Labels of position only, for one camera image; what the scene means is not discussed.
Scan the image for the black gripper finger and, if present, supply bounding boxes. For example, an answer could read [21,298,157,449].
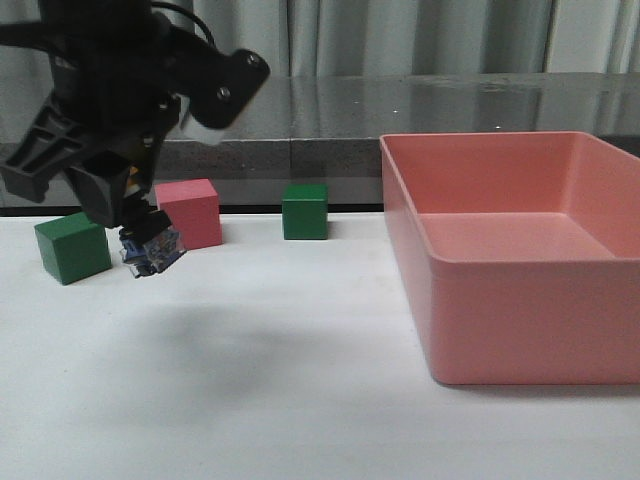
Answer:
[1,93,95,203]
[67,152,131,228]

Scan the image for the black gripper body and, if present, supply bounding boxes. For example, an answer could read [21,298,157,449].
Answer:
[47,14,270,165]

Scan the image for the yellow push button switch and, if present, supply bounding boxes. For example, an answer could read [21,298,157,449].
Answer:
[119,167,186,279]

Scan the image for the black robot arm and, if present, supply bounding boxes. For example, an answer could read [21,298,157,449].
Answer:
[1,1,270,235]

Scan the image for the green cube block left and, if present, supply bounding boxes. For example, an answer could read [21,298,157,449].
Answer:
[34,213,112,285]

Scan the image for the green cube block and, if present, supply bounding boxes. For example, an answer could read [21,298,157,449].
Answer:
[282,184,328,240]
[34,213,112,285]

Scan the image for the pink cube block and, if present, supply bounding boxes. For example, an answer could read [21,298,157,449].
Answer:
[154,178,223,250]

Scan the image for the grey curtain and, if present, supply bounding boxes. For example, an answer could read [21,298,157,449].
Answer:
[149,0,640,79]

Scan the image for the pink plastic bin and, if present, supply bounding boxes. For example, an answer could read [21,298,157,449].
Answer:
[380,131,639,385]

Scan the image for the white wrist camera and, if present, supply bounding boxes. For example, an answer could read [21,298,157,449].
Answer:
[179,96,233,145]

